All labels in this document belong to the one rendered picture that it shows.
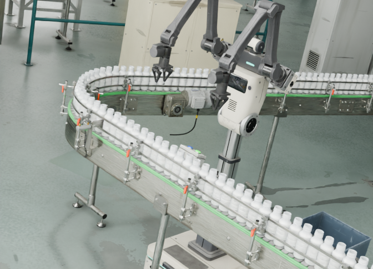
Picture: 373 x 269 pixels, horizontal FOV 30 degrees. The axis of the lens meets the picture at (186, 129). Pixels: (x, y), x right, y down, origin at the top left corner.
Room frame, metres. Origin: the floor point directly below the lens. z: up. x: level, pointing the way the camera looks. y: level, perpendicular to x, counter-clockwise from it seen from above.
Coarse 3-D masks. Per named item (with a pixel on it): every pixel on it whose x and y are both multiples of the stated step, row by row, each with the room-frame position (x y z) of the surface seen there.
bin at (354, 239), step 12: (312, 216) 3.35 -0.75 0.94; (324, 216) 3.41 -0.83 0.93; (312, 228) 3.38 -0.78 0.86; (324, 228) 3.40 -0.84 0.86; (336, 228) 3.35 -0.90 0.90; (348, 228) 3.31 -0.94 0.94; (336, 240) 3.34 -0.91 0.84; (348, 240) 3.29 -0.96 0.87; (360, 240) 3.25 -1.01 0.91; (360, 252) 3.17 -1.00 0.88
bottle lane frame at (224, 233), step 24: (96, 144) 3.70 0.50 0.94; (120, 168) 3.55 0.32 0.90; (144, 168) 3.43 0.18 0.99; (144, 192) 3.41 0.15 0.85; (168, 192) 3.29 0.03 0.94; (192, 216) 3.17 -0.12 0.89; (216, 216) 3.07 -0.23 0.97; (216, 240) 3.04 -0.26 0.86; (240, 240) 2.95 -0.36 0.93; (264, 264) 2.85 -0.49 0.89; (288, 264) 2.77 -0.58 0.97
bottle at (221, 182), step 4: (220, 176) 3.14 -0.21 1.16; (224, 176) 3.14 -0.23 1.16; (216, 180) 3.16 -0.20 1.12; (220, 180) 3.14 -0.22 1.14; (224, 180) 3.14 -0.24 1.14; (216, 184) 3.13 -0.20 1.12; (220, 184) 3.13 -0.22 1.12; (224, 184) 3.13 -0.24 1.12; (216, 192) 3.13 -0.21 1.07; (220, 192) 3.12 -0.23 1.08; (212, 196) 3.14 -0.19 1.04; (216, 196) 3.12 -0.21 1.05; (220, 196) 3.12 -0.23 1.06; (212, 200) 3.14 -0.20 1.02; (216, 204) 3.12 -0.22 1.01
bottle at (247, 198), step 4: (248, 192) 3.01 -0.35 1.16; (252, 192) 3.02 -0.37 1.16; (244, 196) 3.02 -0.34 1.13; (248, 196) 3.01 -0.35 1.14; (244, 200) 3.01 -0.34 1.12; (248, 200) 3.01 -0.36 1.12; (252, 200) 3.02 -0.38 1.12; (240, 204) 3.01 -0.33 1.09; (248, 204) 3.00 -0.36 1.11; (240, 208) 3.01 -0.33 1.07; (244, 208) 3.00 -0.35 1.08; (248, 208) 3.00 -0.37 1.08; (240, 212) 3.01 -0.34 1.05; (244, 212) 3.00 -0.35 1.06; (248, 212) 3.01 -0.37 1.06; (236, 216) 3.02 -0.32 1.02; (244, 216) 3.00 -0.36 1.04; (240, 220) 3.00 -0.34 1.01; (244, 220) 3.00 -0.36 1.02
